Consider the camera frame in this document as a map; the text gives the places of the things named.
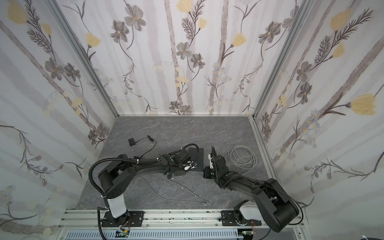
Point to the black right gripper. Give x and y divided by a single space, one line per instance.
214 165

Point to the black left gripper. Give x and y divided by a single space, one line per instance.
186 163

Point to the black power adapter with cable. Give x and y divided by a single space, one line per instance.
133 142

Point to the grey network switch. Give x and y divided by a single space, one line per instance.
199 164

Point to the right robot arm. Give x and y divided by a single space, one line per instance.
276 207

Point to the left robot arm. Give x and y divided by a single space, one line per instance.
112 176

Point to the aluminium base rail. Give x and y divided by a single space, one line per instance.
155 219

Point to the white slotted cable duct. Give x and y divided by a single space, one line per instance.
178 234

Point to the aluminium corner frame right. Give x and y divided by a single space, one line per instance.
298 21

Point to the aluminium corner frame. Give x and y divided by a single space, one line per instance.
80 52
298 21

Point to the aluminium corner frame left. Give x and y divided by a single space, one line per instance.
80 52

